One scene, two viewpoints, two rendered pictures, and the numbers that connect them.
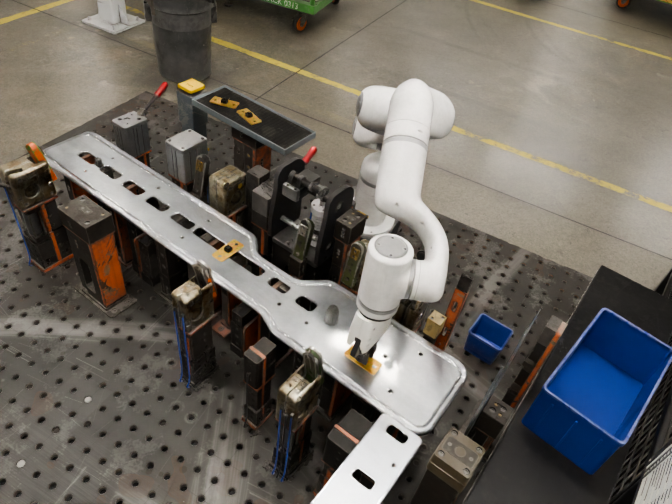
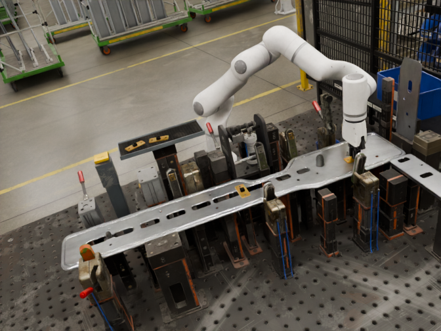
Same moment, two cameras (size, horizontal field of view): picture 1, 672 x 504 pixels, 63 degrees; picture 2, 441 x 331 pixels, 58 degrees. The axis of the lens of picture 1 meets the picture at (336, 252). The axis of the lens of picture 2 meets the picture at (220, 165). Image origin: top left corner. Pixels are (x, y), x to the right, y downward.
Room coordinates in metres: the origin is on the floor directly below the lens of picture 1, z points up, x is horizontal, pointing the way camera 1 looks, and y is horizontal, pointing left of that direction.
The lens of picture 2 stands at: (0.13, 1.17, 1.93)
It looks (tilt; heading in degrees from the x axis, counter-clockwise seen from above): 32 degrees down; 318
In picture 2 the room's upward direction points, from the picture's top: 12 degrees counter-clockwise
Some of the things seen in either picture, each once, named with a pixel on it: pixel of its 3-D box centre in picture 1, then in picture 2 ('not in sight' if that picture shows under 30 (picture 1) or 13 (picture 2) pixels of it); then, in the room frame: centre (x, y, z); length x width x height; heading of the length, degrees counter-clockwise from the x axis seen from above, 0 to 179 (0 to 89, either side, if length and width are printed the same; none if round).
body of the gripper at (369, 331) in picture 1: (372, 320); (354, 128); (0.74, -0.10, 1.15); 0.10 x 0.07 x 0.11; 149
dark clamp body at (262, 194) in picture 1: (268, 239); (224, 190); (1.21, 0.21, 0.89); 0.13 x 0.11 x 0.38; 149
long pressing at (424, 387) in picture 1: (220, 249); (238, 194); (1.03, 0.30, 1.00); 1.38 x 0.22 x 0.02; 59
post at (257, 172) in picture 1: (257, 224); (209, 190); (1.26, 0.25, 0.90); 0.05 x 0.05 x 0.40; 59
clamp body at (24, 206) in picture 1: (39, 215); (108, 301); (1.16, 0.88, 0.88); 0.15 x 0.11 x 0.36; 149
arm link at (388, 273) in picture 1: (387, 272); (355, 92); (0.74, -0.10, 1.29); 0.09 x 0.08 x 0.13; 88
